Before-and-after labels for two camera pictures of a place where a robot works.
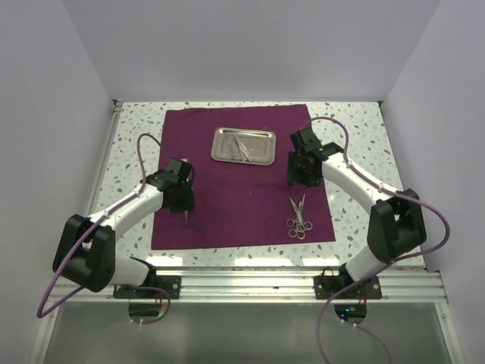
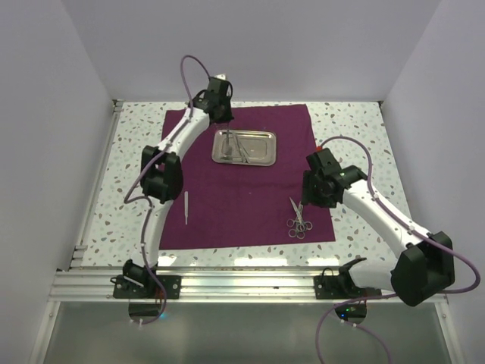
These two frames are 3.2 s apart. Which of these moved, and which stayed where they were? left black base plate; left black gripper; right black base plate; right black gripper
Moved: left black gripper; right black gripper
Stayed: left black base plate; right black base plate
